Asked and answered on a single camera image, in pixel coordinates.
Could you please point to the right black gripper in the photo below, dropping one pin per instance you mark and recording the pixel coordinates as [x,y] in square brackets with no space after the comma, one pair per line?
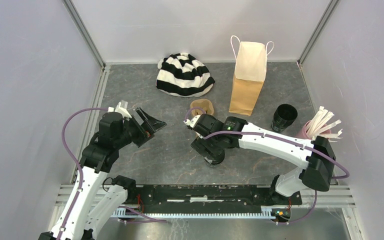
[200,144]

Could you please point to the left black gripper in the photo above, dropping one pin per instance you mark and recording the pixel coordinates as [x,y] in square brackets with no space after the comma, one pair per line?
[155,124]

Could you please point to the black coffee cup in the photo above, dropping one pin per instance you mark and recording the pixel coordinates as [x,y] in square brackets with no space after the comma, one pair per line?
[283,117]
[212,163]

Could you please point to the brown cardboard cup carrier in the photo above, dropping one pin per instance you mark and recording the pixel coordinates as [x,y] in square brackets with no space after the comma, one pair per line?
[196,107]

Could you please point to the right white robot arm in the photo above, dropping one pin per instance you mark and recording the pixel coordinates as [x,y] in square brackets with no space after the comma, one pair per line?
[314,159]

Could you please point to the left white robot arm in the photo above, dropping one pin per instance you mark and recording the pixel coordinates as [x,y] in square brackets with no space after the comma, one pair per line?
[116,129]

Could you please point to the black white striped cloth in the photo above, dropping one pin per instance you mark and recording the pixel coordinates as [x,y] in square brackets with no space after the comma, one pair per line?
[182,75]

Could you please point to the brown paper bag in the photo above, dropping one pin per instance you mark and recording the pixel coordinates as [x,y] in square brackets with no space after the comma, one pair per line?
[249,73]

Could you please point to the pink straw holder cup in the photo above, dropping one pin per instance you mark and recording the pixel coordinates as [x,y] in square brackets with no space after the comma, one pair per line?
[302,134]

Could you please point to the white wrapped straws bundle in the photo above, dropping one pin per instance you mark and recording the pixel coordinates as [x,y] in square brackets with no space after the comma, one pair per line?
[321,125]

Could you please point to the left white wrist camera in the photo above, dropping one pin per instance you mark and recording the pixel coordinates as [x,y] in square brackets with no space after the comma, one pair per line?
[121,108]

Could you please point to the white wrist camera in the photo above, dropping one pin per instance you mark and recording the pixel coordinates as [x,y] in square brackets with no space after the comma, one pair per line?
[121,108]
[190,123]

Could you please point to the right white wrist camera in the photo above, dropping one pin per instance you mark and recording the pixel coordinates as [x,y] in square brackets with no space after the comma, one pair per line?
[190,123]

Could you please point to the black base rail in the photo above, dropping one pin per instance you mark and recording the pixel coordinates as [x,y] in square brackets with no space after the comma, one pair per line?
[208,199]

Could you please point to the left aluminium frame post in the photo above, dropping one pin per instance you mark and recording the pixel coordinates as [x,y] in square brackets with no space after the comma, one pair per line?
[81,27]

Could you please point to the aluminium frame post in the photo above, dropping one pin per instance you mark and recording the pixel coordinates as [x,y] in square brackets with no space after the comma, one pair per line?
[81,27]
[331,7]

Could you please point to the right aluminium frame post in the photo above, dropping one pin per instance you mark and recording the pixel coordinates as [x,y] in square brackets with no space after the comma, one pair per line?
[331,7]

